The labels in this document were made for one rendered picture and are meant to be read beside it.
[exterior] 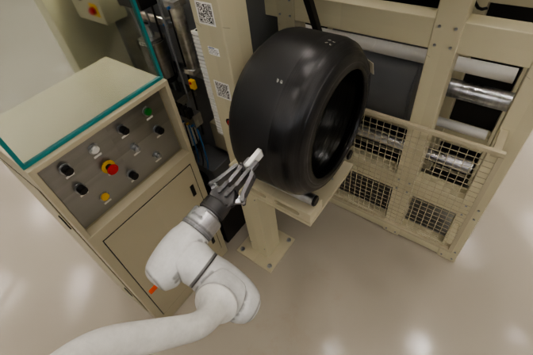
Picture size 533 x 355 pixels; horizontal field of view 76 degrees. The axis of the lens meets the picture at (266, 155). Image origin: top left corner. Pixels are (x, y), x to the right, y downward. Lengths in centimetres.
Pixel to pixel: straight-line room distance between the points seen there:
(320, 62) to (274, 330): 147
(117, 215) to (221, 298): 74
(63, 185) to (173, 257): 59
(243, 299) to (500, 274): 178
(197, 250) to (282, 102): 45
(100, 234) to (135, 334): 82
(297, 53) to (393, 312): 152
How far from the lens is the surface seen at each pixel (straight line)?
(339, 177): 150
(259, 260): 219
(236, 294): 85
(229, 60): 121
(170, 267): 87
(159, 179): 151
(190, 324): 76
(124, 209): 147
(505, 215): 266
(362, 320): 207
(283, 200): 135
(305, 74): 97
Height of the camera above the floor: 194
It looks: 45 degrees down
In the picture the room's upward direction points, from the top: 8 degrees counter-clockwise
